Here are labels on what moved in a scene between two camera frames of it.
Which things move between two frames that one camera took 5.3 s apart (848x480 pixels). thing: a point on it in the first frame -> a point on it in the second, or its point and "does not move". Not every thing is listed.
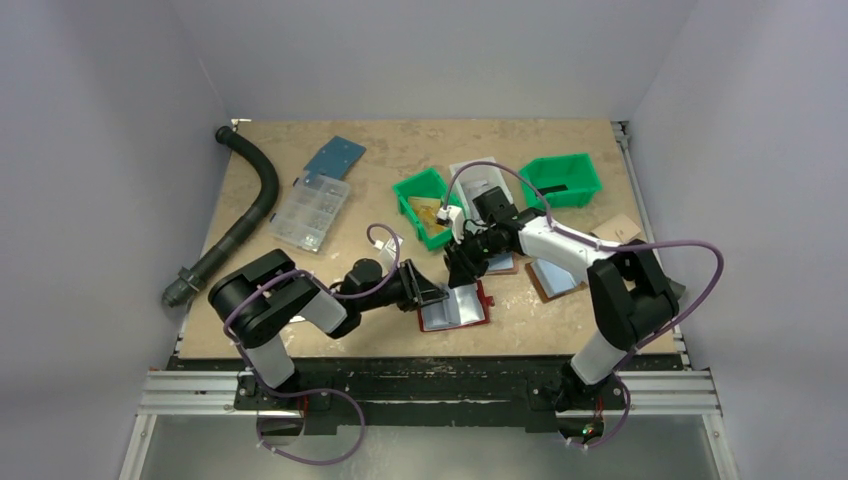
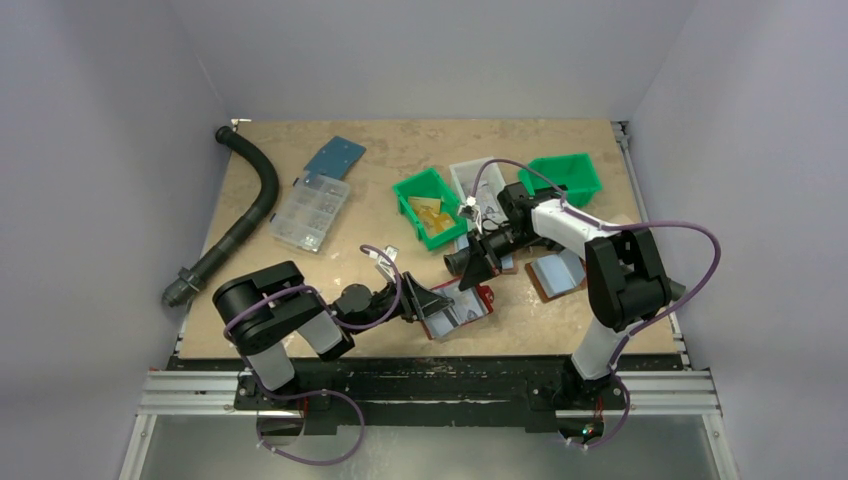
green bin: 564,181 does not move
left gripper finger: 431,296 -> 419,318
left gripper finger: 423,289 -> 424,299
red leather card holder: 466,305 does not move
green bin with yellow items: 421,197 does not move
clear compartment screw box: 307,211 does not move
